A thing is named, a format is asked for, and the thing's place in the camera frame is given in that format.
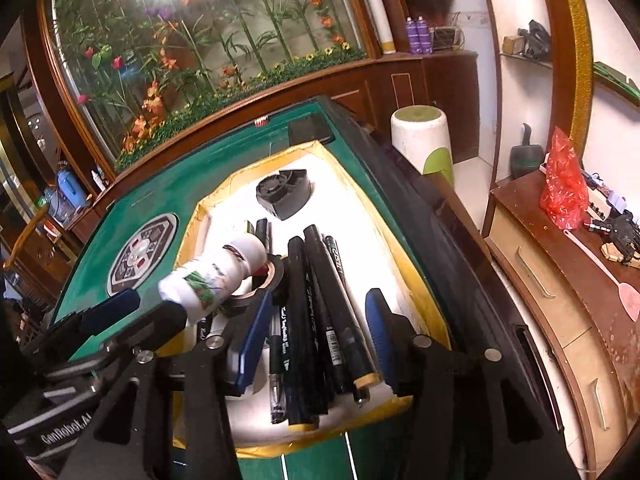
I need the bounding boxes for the black plastic fan housing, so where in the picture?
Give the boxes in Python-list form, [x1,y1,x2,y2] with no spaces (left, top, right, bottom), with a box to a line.
[255,167,311,222]

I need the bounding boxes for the black power tool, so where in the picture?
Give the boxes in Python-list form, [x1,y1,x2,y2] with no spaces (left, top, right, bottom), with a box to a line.
[517,20,551,58]

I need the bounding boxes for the white power strip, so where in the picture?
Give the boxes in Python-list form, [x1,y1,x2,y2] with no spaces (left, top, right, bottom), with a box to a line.
[582,170,631,221]

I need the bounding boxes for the wooden glass cabinet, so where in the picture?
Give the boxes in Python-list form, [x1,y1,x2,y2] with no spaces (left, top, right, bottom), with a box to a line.
[0,72,101,311]

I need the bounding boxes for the wooden side cabinet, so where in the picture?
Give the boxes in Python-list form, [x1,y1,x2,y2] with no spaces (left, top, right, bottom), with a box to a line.
[482,170,640,476]

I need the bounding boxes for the grey table control panel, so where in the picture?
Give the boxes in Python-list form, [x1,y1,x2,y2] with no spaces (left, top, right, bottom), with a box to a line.
[106,212,180,297]

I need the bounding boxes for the white rolled poster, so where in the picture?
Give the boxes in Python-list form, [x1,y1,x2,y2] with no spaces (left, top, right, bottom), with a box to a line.
[352,0,398,56]

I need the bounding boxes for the pink fly swatter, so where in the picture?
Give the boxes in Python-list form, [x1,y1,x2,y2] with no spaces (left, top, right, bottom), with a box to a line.
[564,229,640,322]

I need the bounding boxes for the white green stool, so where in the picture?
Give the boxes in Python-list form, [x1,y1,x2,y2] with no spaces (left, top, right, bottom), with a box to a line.
[390,105,455,186]

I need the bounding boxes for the blue water jug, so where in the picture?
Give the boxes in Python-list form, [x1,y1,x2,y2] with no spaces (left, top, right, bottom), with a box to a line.
[42,169,86,226]

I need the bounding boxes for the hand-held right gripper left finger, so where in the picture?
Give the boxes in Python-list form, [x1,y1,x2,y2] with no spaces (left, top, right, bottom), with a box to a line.
[57,290,273,480]

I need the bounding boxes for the red plastic bag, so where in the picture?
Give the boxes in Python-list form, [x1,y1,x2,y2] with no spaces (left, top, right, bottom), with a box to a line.
[540,126,591,231]

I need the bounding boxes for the gold trimmed wooden frame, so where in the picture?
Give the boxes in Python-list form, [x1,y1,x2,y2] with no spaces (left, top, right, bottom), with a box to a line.
[537,0,596,161]

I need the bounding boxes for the white bottle floral label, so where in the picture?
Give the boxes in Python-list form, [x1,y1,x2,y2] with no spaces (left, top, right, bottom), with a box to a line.
[157,232,268,321]

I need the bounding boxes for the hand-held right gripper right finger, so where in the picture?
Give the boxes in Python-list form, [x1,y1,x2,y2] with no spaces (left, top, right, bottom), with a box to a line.
[365,287,571,480]

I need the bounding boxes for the white foam tray yellow tape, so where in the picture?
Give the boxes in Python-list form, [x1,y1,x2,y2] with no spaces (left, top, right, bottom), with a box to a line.
[172,141,451,458]

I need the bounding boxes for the artificial flower display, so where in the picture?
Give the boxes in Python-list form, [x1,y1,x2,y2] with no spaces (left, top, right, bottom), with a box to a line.
[50,0,368,171]

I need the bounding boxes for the wooden chair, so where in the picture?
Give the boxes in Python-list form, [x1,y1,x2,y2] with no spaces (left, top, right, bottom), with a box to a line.
[2,207,51,271]

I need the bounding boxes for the black tablet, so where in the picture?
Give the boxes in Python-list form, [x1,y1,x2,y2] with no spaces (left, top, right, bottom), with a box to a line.
[287,114,335,146]

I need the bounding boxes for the black figurine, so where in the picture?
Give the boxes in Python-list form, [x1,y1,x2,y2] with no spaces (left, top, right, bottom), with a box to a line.
[585,210,640,266]

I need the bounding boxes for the green board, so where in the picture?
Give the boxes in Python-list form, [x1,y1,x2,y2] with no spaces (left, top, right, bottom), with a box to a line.
[592,61,640,101]

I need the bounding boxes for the wire basket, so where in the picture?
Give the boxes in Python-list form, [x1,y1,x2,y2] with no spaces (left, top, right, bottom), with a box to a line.
[432,25,463,52]

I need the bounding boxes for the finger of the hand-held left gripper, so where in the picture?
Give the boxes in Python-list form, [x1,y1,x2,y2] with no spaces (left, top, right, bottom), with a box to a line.
[47,287,142,346]
[97,301,189,356]

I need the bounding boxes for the black tape roll red core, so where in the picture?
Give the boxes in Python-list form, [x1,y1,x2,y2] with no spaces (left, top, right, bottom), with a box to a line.
[220,255,288,318]

